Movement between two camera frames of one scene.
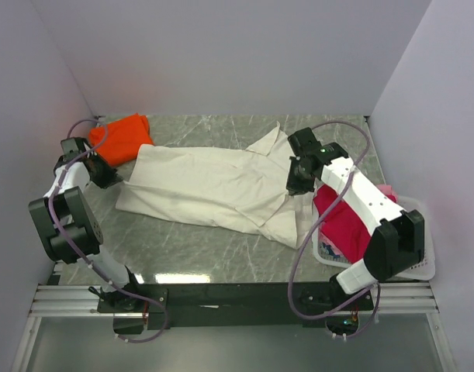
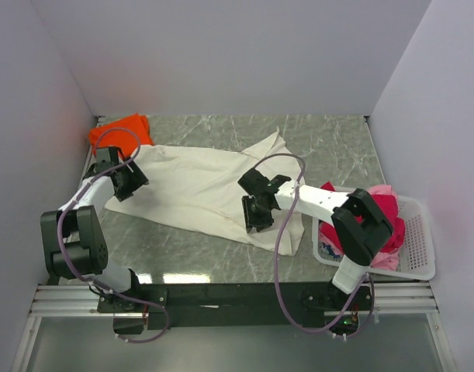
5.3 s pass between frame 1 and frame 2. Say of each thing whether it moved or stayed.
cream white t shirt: stayed
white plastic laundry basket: stayed
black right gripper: moved
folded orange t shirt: stayed
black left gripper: moved
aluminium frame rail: stayed
